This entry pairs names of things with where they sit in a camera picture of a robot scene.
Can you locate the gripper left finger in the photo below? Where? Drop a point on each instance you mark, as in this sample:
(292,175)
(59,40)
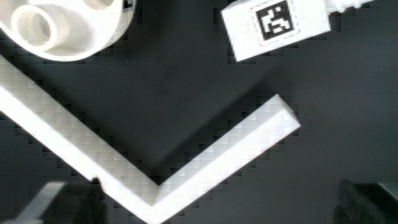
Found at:
(66,204)

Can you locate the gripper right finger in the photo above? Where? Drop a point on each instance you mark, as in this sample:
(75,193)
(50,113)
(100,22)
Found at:
(366,203)

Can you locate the white stool leg with tag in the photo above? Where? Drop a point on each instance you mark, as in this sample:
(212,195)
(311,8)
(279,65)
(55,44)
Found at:
(270,23)

